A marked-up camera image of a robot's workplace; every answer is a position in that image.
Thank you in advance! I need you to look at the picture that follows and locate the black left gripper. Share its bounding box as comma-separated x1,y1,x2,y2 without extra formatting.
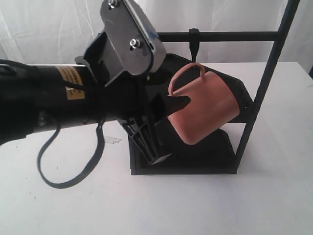
75,32,191,165

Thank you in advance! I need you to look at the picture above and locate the terracotta pink mug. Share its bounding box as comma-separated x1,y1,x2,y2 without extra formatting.
168,63,240,145

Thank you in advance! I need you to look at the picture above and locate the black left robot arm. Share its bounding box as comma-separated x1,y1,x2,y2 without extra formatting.
0,33,190,143

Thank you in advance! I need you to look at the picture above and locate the black metal rack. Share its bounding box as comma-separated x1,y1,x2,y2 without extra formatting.
127,0,301,177

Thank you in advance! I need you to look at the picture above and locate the clear tape piece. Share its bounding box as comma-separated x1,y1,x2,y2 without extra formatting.
104,136,122,144

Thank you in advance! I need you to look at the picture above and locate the dark grey flat cable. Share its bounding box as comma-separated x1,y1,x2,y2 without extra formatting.
36,121,106,189

